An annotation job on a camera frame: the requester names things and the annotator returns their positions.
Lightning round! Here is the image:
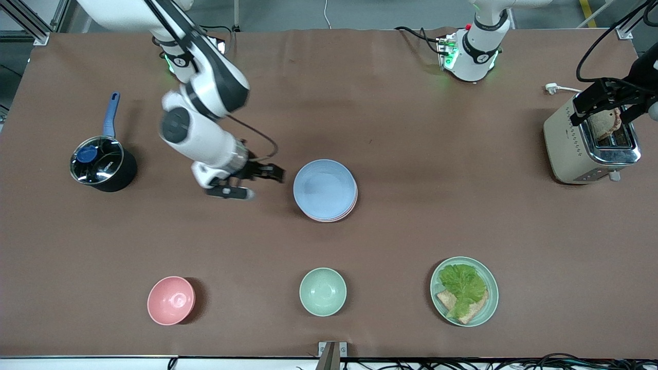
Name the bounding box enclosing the small deep green bowl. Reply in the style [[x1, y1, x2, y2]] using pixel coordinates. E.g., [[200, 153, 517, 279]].
[[299, 267, 347, 317]]

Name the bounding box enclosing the black base power cable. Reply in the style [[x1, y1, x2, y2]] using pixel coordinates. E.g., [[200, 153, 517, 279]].
[[394, 26, 449, 57]]

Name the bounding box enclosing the green lettuce leaf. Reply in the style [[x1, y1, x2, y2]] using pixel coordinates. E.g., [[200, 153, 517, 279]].
[[438, 264, 487, 319]]

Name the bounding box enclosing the brown table cover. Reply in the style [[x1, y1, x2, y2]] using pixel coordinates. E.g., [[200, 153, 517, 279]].
[[0, 28, 658, 359]]

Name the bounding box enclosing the grey metal bracket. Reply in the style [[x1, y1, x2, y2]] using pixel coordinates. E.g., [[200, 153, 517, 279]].
[[318, 341, 348, 370]]

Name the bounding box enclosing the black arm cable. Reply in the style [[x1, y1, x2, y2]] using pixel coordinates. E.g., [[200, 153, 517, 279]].
[[575, 0, 658, 96], [226, 115, 279, 163]]

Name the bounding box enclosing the green plate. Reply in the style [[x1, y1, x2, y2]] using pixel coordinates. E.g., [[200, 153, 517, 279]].
[[430, 256, 499, 327]]

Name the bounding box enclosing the pink shallow bowl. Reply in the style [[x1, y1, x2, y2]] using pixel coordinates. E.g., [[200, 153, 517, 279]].
[[298, 189, 359, 223]]

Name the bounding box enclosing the aluminium frame profile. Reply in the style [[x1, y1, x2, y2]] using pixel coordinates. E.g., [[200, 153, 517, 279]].
[[0, 0, 52, 46], [614, 0, 658, 40]]

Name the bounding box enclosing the blue shallow bowl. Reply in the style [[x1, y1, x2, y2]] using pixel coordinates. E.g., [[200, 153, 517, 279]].
[[293, 159, 357, 219]]

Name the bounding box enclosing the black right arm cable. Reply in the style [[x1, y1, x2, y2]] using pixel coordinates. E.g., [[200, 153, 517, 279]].
[[226, 115, 279, 163]]

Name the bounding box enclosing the beige chrome toaster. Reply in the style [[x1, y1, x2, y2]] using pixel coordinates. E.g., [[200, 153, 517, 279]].
[[543, 91, 642, 184]]

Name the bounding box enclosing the brown bread slice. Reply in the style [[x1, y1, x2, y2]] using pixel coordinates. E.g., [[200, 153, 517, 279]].
[[436, 289, 489, 325]]

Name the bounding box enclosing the dark blue saucepan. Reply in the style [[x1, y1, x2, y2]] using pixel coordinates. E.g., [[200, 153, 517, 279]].
[[70, 91, 138, 193]]

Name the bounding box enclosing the glass lid blue knob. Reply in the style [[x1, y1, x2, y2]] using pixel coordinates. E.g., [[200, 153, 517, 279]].
[[70, 136, 125, 184]]

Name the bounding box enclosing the small deep pink bowl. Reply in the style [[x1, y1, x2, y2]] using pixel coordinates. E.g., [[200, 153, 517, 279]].
[[147, 276, 196, 326]]

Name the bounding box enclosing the toast slice in toaster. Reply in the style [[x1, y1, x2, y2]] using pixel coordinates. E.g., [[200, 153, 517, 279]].
[[588, 107, 623, 142]]

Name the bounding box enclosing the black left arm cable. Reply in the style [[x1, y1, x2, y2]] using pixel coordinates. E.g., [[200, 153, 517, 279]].
[[575, 0, 658, 96]]

